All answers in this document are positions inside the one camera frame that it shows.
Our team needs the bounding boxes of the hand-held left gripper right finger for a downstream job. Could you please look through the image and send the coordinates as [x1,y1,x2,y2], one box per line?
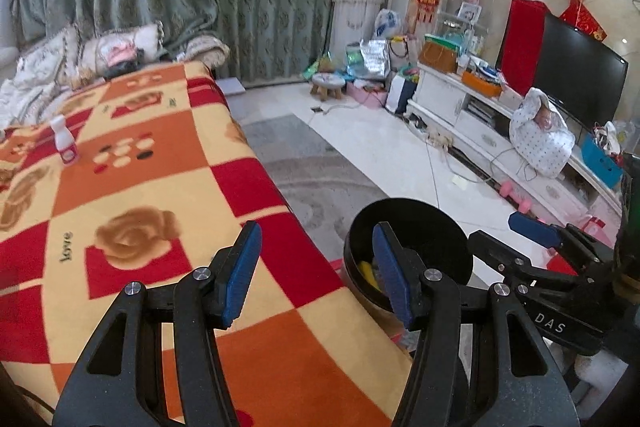
[372,222,583,427]

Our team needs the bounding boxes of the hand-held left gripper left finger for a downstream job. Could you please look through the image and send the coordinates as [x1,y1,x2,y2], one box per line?
[52,221,263,427]

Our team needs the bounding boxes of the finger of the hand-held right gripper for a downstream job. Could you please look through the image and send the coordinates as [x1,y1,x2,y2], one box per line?
[467,229,583,295]
[508,212,618,268]

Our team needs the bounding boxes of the black trash bin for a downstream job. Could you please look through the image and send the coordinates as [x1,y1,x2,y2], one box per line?
[343,198,473,315]

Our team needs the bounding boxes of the person's right hand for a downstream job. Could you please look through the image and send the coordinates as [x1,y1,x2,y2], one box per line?
[562,347,628,408]

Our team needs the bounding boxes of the pink dumbbell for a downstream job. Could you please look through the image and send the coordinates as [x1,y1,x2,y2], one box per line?
[500,181,533,212]

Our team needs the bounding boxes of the white dotted cloth bundle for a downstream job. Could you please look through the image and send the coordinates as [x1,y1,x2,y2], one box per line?
[510,88,576,178]

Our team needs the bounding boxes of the blue box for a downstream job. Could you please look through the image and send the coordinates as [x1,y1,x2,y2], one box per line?
[580,137,623,188]

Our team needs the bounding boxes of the grey rug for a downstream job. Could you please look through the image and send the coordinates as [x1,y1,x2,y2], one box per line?
[240,114,391,258]

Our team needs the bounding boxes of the red orange patterned blanket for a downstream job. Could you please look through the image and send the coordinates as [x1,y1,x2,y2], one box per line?
[0,61,413,427]

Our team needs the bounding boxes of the white tv cabinet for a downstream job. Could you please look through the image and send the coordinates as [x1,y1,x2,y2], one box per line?
[407,62,626,233]

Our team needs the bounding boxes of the orange box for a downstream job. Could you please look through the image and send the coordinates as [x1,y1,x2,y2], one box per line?
[461,69,502,96]

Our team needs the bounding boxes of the black television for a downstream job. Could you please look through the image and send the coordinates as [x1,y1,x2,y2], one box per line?
[532,13,629,132]

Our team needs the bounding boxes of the navy bag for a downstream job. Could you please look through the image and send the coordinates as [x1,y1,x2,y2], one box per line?
[387,74,418,115]

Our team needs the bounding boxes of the brown handbag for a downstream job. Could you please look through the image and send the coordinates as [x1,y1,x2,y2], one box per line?
[419,41,458,74]

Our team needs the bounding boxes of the red cloth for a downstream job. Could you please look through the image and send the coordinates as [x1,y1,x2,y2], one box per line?
[497,0,551,72]

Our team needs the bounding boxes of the small wooden stool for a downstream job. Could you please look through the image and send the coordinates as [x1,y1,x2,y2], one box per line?
[311,74,346,100]

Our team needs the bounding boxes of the silver foil bag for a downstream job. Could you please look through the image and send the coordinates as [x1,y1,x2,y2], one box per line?
[360,41,391,78]

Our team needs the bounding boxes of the white pill bottle pink label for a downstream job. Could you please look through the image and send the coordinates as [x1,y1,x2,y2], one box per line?
[49,115,80,165]

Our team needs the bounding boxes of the white blue plastic bag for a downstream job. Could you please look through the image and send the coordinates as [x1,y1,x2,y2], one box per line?
[375,9,402,40]

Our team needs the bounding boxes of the pink clothes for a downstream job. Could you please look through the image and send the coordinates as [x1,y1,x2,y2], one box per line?
[100,39,144,70]

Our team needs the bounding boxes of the beige embroidered cushion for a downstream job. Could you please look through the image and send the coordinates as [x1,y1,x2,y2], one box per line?
[15,21,166,84]

